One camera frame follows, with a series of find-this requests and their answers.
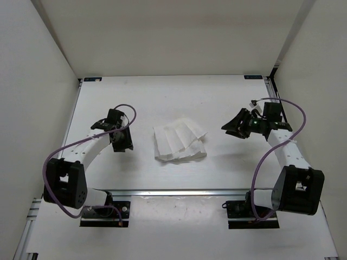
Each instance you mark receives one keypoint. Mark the white pleated skirt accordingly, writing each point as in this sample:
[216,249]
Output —
[178,141]

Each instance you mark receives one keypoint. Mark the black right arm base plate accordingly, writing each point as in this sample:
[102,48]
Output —
[241,217]

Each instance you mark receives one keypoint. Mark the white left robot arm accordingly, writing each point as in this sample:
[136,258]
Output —
[65,178]

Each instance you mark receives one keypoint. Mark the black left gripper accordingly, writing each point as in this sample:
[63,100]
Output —
[128,143]

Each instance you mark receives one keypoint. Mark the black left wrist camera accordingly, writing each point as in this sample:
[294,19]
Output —
[114,120]

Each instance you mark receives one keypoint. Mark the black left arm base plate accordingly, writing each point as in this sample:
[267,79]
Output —
[107,218]

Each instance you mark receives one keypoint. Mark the blue left corner label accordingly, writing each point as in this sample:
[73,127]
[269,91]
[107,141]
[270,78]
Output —
[92,79]

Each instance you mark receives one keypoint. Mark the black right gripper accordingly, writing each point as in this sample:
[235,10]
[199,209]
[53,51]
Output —
[235,128]

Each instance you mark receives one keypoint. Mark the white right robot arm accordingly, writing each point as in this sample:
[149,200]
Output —
[299,186]

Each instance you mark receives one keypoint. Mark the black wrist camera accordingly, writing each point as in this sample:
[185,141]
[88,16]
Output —
[270,112]
[114,120]

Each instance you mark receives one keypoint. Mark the white front cover panel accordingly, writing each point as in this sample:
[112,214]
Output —
[179,228]

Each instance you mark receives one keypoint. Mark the blue right corner label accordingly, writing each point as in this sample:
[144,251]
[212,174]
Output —
[253,77]

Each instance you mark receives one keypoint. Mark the aluminium table edge rail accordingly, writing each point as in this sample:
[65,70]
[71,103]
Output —
[180,192]

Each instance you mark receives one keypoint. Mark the aluminium right frame rail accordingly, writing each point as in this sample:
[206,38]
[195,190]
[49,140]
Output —
[273,92]

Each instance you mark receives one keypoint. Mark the blue corner label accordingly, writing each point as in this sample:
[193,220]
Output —
[92,79]
[253,77]

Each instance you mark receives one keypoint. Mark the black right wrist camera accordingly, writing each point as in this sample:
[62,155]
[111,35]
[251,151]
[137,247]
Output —
[270,112]

